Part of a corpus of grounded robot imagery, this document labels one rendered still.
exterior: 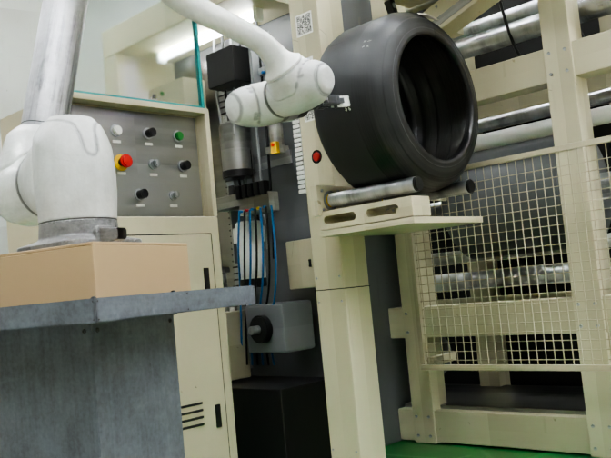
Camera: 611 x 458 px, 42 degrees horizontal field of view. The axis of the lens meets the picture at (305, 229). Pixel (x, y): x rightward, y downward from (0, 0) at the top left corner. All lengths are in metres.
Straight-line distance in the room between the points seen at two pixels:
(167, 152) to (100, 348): 1.27
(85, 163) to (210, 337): 1.15
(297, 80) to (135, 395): 0.80
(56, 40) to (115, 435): 0.89
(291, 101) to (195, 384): 1.07
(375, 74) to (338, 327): 0.83
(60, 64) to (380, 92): 0.88
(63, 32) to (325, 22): 1.07
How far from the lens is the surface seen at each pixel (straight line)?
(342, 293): 2.56
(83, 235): 1.57
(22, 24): 11.93
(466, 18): 2.88
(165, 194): 2.62
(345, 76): 2.32
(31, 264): 1.55
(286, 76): 1.87
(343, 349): 2.58
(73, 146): 1.61
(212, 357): 2.62
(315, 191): 2.47
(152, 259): 1.58
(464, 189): 2.52
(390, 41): 2.34
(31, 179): 1.66
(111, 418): 1.51
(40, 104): 1.85
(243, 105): 1.95
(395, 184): 2.32
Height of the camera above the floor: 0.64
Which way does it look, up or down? 4 degrees up
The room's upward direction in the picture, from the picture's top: 5 degrees counter-clockwise
